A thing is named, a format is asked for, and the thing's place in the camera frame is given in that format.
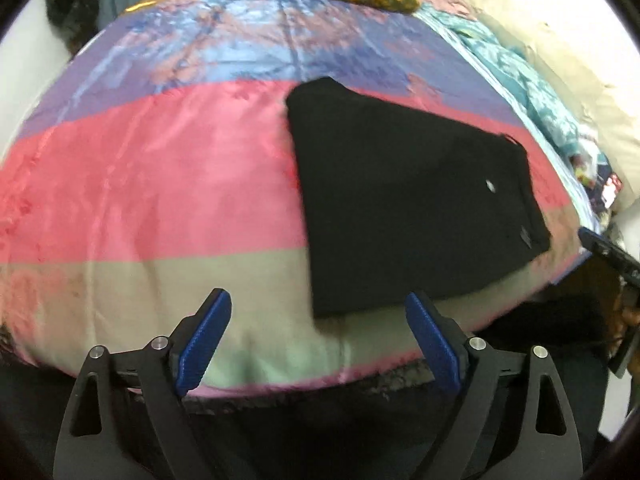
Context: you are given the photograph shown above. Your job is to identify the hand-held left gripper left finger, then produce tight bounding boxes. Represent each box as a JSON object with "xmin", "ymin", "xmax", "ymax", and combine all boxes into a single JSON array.
[{"xmin": 52, "ymin": 287, "xmax": 233, "ymax": 480}]

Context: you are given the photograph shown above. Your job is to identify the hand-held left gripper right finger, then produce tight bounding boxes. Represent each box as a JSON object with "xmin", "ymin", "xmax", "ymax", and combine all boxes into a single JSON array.
[{"xmin": 405, "ymin": 291, "xmax": 583, "ymax": 480}]

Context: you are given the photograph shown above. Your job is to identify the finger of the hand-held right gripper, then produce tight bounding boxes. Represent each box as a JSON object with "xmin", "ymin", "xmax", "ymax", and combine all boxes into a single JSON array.
[{"xmin": 577, "ymin": 226, "xmax": 640, "ymax": 288}]

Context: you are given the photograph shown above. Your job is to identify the black pants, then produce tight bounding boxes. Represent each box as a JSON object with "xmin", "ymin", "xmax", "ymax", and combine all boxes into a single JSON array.
[{"xmin": 285, "ymin": 76, "xmax": 552, "ymax": 320}]

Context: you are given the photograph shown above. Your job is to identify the person's right hand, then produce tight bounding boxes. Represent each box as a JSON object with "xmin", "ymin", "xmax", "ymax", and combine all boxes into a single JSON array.
[{"xmin": 614, "ymin": 290, "xmax": 640, "ymax": 341}]

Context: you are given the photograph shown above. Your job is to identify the person's dark clothing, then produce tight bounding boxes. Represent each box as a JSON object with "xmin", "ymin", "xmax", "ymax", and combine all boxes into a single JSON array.
[{"xmin": 0, "ymin": 300, "xmax": 621, "ymax": 480}]

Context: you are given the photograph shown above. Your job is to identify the multicolour satin bedspread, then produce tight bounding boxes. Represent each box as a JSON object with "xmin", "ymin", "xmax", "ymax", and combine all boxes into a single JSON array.
[{"xmin": 0, "ymin": 0, "xmax": 601, "ymax": 401}]

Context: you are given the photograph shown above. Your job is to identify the teal floral cloth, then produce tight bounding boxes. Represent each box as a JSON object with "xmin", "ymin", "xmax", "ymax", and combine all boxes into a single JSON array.
[{"xmin": 415, "ymin": 2, "xmax": 613, "ymax": 201}]

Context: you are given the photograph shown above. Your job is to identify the cream pillow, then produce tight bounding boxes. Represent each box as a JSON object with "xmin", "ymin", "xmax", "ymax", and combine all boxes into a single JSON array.
[{"xmin": 452, "ymin": 0, "xmax": 640, "ymax": 211}]

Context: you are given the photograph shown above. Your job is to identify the dark hanging clothes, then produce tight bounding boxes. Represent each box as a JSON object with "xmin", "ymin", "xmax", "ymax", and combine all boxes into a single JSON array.
[{"xmin": 45, "ymin": 0, "xmax": 101, "ymax": 56}]

